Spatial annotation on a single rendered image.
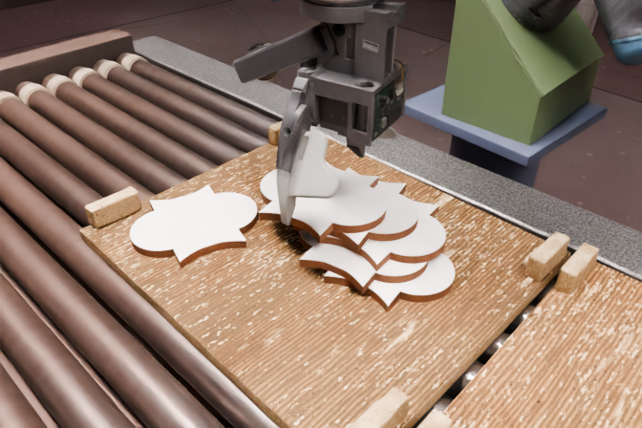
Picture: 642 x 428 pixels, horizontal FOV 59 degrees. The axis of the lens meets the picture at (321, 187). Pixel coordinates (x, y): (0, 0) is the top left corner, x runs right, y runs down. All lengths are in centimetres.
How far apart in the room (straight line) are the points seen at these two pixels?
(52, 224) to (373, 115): 42
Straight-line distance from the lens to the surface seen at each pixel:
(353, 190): 61
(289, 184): 52
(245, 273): 59
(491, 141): 99
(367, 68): 49
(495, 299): 58
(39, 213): 77
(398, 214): 59
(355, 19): 48
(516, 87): 97
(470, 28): 98
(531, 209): 75
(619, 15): 89
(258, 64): 55
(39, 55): 119
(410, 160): 82
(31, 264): 69
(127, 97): 104
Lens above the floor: 133
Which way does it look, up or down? 33 degrees down
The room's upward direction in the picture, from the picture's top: straight up
